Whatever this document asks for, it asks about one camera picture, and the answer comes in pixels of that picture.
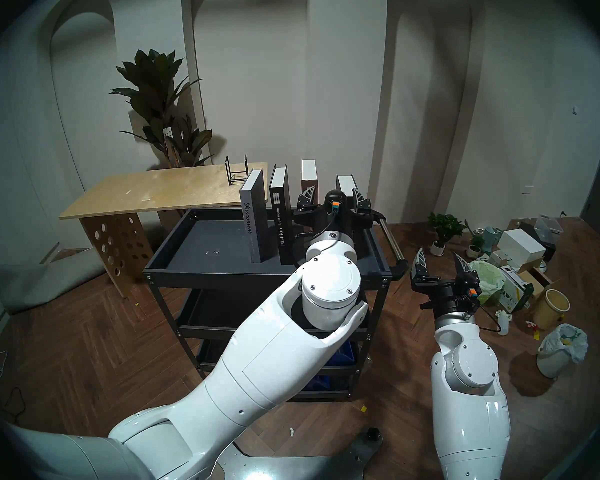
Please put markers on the large dark leafy plant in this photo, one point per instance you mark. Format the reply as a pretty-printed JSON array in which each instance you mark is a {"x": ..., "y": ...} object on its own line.
[{"x": 155, "y": 89}]

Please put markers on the tall blue plastic bin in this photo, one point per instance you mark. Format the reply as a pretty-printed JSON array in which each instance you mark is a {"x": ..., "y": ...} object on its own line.
[{"x": 345, "y": 356}]

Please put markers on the brown Homes book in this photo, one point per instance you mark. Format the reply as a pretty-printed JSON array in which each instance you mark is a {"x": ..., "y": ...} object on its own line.
[{"x": 308, "y": 171}]

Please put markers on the small white bottle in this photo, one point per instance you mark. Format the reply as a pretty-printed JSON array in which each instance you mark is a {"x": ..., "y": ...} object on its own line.
[{"x": 502, "y": 324}]

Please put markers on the grey Discontent book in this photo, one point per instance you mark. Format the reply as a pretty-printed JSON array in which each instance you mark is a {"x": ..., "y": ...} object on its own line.
[{"x": 255, "y": 219}]

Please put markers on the small thin potted plant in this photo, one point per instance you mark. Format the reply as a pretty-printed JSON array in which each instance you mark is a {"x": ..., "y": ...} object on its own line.
[{"x": 474, "y": 251}]

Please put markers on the small bushy potted plant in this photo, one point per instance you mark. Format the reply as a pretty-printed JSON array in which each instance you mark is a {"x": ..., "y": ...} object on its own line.
[{"x": 446, "y": 225}]

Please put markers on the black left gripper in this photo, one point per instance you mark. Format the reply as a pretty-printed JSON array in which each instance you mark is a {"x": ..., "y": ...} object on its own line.
[{"x": 330, "y": 221}]

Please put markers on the white cardboard box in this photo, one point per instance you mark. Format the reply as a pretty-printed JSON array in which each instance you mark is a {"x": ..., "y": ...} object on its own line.
[{"x": 520, "y": 246}]

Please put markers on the black star knob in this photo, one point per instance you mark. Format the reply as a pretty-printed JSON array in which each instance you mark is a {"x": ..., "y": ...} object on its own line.
[{"x": 374, "y": 434}]

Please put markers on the green printed carton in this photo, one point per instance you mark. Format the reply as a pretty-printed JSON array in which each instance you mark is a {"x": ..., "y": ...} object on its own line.
[{"x": 514, "y": 290}]

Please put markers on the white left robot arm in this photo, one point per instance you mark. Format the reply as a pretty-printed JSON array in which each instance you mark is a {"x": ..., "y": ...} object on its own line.
[{"x": 260, "y": 364}]

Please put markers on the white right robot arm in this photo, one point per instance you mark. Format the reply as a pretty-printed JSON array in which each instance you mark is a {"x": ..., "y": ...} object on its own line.
[{"x": 470, "y": 419}]

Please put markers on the brown cardboard box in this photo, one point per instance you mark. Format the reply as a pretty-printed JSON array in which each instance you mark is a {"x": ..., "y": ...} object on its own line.
[{"x": 535, "y": 280}]

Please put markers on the black Century book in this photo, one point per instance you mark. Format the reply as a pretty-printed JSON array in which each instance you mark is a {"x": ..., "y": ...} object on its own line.
[{"x": 345, "y": 184}]

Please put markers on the teal watering can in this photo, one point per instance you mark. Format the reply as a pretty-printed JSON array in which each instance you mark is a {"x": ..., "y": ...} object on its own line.
[{"x": 490, "y": 236}]

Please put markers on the grey rolled floor mat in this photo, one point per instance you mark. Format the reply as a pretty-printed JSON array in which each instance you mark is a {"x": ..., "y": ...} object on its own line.
[{"x": 30, "y": 284}]

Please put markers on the flat blue plastic bin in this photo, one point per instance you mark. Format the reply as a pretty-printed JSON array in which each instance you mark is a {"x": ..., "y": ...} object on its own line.
[{"x": 317, "y": 384}]

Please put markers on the dark grey utility cart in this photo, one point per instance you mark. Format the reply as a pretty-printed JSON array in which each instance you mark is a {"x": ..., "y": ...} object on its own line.
[{"x": 205, "y": 249}]

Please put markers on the grey metal robot base plate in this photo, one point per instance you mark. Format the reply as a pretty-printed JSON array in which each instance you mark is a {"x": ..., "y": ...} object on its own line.
[{"x": 305, "y": 466}]

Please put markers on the light wooden table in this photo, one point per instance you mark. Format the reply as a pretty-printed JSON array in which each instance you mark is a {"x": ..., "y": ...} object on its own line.
[{"x": 160, "y": 186}]

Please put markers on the white bin with bag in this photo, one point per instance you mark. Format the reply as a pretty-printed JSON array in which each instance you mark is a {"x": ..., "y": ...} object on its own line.
[{"x": 560, "y": 346}]

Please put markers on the small red yellow object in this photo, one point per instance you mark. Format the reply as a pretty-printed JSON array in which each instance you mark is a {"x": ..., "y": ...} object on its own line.
[{"x": 532, "y": 330}]

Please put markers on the clear plastic storage box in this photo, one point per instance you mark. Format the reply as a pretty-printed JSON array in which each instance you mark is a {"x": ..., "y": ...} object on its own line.
[{"x": 548, "y": 227}]

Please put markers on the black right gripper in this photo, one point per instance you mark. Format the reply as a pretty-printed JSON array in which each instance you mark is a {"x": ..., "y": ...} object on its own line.
[{"x": 452, "y": 299}]

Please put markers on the black Fashion book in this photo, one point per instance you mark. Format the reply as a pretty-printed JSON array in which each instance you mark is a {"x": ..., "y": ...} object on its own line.
[{"x": 280, "y": 219}]

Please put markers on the green-lined waste basket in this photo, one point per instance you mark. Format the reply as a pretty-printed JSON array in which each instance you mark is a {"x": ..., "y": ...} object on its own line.
[{"x": 490, "y": 279}]

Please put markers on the yellow plastic bucket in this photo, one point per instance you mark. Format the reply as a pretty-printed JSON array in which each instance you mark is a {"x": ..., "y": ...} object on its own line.
[{"x": 551, "y": 309}]

